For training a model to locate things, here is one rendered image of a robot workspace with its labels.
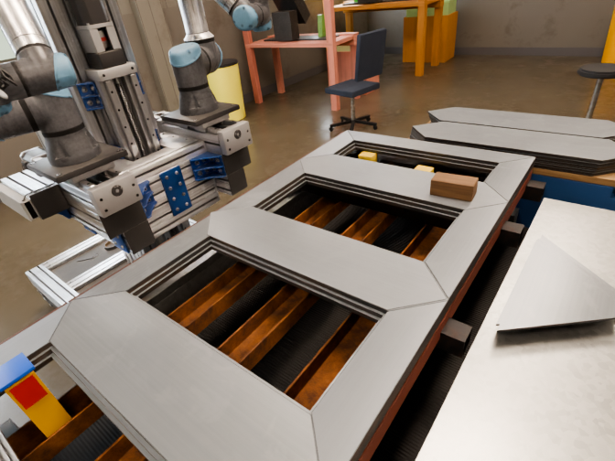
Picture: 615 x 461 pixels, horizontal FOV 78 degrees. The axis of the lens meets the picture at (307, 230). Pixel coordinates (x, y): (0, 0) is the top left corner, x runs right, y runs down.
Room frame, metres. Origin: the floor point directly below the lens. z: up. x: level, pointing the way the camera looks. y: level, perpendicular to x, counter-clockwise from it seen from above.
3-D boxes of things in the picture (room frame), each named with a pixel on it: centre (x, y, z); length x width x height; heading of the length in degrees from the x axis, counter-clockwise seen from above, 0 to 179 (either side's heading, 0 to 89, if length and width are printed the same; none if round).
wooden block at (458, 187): (0.97, -0.44, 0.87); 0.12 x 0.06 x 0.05; 54
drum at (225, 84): (5.01, 0.78, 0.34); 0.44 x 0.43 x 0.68; 138
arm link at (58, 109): (1.18, 0.70, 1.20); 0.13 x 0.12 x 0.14; 125
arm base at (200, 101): (1.55, 0.36, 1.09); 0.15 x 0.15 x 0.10
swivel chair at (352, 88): (4.04, -0.66, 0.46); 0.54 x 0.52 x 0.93; 56
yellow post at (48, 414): (0.49, 0.58, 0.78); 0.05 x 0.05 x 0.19; 48
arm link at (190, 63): (1.56, 0.36, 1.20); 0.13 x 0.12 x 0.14; 164
